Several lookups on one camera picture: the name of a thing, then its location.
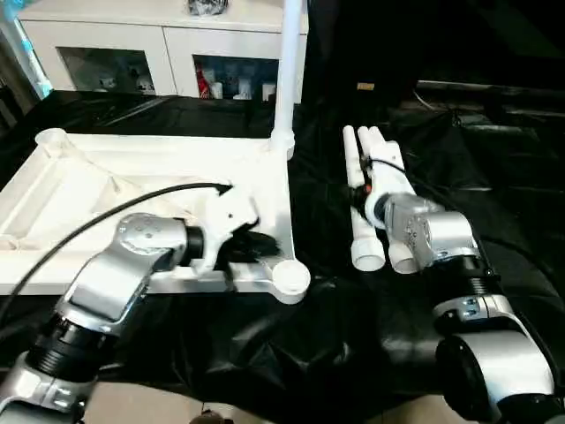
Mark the black mat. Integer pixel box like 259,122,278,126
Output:
0,86,565,407

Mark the large black case yellow label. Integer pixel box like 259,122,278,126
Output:
304,0,420,111

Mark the red bottle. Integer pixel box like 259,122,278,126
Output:
197,65,213,99

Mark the grey metal bar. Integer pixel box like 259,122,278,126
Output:
417,79,565,94

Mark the white cabinet with glass doors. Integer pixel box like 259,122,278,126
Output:
17,0,310,105

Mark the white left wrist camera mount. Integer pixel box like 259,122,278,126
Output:
193,183,262,278

